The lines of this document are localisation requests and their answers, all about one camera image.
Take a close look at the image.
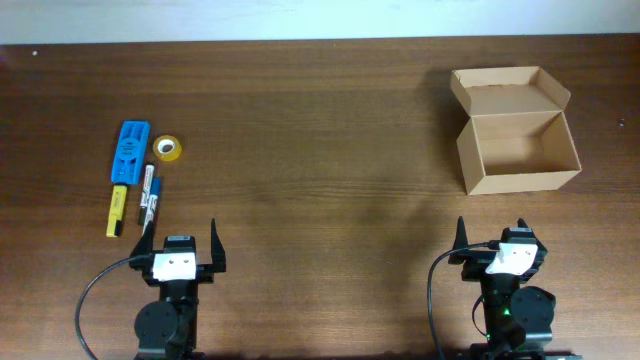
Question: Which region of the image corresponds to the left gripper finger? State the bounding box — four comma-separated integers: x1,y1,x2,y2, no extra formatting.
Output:
211,218,226,266
130,220,154,258

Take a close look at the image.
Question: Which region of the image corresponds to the blue whiteboard marker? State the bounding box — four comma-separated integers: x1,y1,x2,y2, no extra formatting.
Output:
142,178,162,235

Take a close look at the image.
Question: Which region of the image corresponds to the black whiteboard marker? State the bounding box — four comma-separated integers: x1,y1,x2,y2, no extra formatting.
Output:
138,163,155,226

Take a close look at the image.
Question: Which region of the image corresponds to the cardboard box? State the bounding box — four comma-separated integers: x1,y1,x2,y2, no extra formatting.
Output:
450,66,582,195

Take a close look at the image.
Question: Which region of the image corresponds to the blue whiteboard duster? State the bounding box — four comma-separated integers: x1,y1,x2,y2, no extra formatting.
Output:
111,120,150,185

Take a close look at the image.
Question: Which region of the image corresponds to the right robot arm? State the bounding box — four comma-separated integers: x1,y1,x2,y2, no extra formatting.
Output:
448,219,579,360

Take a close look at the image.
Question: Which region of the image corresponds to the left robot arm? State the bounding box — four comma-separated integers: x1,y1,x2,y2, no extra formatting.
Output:
130,222,226,360

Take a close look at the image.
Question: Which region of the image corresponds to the yellow highlighter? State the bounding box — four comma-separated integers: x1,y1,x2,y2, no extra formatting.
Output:
106,185,127,238

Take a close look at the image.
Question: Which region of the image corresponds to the yellow tape roll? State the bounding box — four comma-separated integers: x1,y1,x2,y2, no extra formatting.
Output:
152,135,182,162

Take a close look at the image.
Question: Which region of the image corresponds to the left black cable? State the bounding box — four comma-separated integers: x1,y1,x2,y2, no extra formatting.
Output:
74,253,152,360

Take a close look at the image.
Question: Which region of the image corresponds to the black cable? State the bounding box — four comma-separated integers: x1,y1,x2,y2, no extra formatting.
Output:
426,241,501,360
74,253,152,360

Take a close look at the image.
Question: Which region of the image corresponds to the right black cable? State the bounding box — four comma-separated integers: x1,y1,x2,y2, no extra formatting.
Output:
426,241,501,360

